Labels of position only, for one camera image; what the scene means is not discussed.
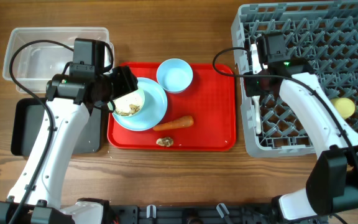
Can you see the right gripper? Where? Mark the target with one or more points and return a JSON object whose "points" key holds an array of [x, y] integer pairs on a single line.
{"points": [[252, 86]]}

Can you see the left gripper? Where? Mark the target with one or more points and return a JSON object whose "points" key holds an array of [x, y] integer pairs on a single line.
{"points": [[127, 79]]}

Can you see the clear plastic bin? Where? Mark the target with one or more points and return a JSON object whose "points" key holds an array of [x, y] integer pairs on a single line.
{"points": [[36, 64]]}

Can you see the light blue plate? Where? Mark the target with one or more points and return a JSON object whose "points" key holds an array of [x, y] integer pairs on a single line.
{"points": [[153, 111]]}

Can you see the light blue bowl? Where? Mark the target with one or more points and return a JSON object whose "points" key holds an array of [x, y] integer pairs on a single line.
{"points": [[174, 75]]}

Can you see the white plastic spoon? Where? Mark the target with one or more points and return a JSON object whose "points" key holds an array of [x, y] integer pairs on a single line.
{"points": [[258, 125]]}

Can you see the brown walnut piece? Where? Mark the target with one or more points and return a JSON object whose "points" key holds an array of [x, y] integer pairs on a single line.
{"points": [[165, 142]]}

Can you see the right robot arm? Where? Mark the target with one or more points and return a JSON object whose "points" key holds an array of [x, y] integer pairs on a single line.
{"points": [[333, 183]]}

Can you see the black plastic tray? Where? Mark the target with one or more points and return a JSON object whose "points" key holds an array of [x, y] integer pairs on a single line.
{"points": [[28, 119]]}

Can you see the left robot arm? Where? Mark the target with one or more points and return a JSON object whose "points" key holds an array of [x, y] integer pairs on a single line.
{"points": [[85, 83]]}

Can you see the yellow plastic cup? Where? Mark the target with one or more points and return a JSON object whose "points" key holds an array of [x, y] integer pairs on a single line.
{"points": [[344, 106]]}

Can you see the green bowl with rice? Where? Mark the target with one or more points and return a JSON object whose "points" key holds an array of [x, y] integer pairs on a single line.
{"points": [[128, 105]]}

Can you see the grey dishwasher rack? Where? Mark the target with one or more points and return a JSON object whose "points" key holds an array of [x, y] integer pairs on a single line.
{"points": [[326, 34]]}

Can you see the orange carrot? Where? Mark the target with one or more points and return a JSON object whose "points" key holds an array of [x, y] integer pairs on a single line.
{"points": [[183, 122]]}

